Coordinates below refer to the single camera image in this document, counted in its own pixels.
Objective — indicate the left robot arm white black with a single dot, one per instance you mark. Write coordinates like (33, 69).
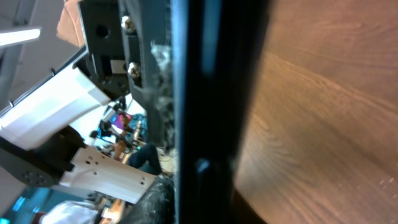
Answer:
(41, 149)

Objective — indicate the Galaxy smartphone with teal screen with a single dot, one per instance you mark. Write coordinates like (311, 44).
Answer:
(216, 47)

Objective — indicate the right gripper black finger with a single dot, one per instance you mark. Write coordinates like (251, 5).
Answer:
(156, 206)

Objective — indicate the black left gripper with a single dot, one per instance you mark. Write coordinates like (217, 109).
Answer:
(119, 33)

